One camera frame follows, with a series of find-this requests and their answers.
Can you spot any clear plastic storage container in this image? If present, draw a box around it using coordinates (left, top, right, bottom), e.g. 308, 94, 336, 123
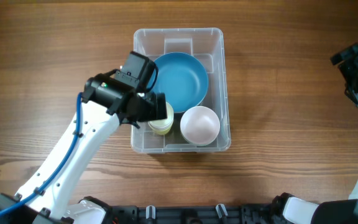
131, 27, 231, 154

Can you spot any pink plastic bowl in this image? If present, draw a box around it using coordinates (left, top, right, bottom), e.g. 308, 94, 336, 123
180, 106, 221, 146

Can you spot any cream plastic cup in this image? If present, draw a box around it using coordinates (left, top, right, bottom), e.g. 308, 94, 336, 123
148, 102, 174, 131

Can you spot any yellow plastic cup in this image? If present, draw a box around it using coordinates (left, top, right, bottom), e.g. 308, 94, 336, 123
149, 124, 171, 136

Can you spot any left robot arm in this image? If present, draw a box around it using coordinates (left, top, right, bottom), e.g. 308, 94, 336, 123
0, 51, 167, 223

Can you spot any dark blue plate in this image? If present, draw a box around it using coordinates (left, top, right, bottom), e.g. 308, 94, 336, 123
147, 52, 209, 113

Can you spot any left blue cable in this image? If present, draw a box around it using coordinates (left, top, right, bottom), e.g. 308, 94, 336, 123
0, 91, 84, 224

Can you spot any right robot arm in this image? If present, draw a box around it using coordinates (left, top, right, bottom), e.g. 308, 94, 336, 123
270, 43, 358, 224

